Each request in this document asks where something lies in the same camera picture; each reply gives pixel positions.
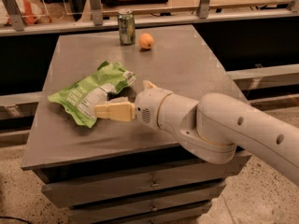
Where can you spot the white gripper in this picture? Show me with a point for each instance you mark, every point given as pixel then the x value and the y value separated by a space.
pixel 149 104

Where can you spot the orange fruit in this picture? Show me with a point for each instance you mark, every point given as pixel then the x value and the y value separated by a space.
pixel 146 41

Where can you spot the metal bracket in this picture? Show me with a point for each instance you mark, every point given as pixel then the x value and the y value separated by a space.
pixel 293 6
pixel 96 12
pixel 203 9
pixel 14 14

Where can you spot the grey drawer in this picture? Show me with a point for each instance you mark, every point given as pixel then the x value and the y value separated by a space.
pixel 96 188
pixel 165 215
pixel 150 202

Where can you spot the orange white bag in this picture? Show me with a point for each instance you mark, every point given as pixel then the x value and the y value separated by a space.
pixel 31 13

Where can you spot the clear acrylic holder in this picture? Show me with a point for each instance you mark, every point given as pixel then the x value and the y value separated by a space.
pixel 54 0

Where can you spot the grey drawer cabinet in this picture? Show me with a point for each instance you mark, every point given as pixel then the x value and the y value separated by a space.
pixel 59 150

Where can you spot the green rice chip bag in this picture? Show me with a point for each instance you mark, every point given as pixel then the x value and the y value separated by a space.
pixel 80 98

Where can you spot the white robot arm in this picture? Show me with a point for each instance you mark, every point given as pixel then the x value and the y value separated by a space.
pixel 213 127

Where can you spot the top grey drawer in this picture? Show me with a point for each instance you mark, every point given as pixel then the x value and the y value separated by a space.
pixel 96 188

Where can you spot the middle grey drawer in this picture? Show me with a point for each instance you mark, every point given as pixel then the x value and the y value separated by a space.
pixel 150 202

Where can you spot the far right metal bracket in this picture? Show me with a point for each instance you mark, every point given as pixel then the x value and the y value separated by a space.
pixel 293 6

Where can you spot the left metal bracket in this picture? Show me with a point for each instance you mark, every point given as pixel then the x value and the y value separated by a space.
pixel 14 14

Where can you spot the bottom grey drawer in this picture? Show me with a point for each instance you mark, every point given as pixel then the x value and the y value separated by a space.
pixel 165 215

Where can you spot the green soda can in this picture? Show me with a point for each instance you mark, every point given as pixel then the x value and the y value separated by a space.
pixel 126 23

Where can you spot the middle metal bracket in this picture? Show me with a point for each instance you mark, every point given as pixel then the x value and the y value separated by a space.
pixel 96 12

